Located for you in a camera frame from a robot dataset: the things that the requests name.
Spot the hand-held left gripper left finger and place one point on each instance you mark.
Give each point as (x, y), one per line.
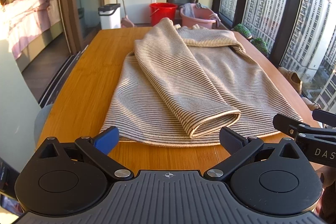
(106, 138)

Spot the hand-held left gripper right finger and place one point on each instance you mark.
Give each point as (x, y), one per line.
(232, 140)

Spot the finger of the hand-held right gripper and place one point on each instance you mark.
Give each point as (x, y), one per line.
(325, 116)
(284, 124)

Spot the striped knit sweater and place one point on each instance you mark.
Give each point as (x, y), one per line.
(170, 77)

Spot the tan shoe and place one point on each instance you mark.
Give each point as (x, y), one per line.
(311, 104)
(292, 79)

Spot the grey chair seat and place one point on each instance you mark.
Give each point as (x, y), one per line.
(42, 121)

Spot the green potted plant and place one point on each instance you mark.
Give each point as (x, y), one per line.
(260, 46)
(242, 31)

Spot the pale rounded panel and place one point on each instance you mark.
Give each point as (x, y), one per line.
(15, 108)

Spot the dark flat device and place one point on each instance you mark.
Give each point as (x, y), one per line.
(8, 179)

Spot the white bin with black lid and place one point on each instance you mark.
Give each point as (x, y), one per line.
(110, 19)

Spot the apartment buildings outside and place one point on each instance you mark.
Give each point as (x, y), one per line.
(265, 3)

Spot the pink plastic basin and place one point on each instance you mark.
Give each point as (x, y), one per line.
(197, 18)

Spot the red plastic bucket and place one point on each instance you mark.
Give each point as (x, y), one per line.
(162, 14)

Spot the pale crumpled laundry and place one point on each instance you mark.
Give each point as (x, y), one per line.
(188, 10)

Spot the bed with pink bedding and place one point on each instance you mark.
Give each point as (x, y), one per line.
(26, 11)

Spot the brown sliding door frame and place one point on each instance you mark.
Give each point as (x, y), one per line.
(67, 3)

